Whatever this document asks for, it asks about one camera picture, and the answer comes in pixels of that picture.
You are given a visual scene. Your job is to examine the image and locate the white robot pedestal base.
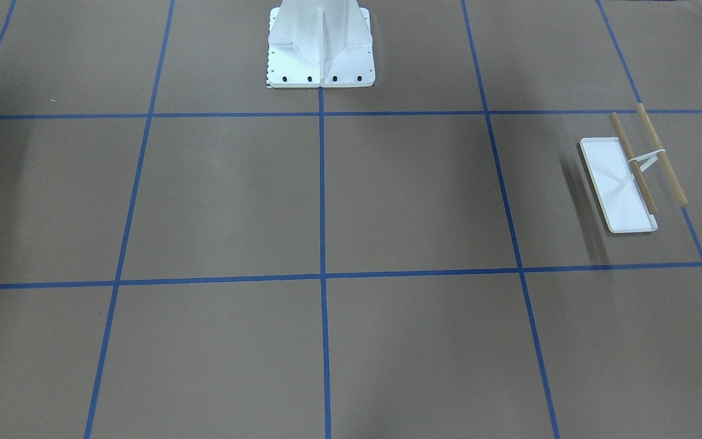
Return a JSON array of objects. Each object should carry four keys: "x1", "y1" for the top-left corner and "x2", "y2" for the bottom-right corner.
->
[{"x1": 266, "y1": 1, "x2": 376, "y2": 88}]

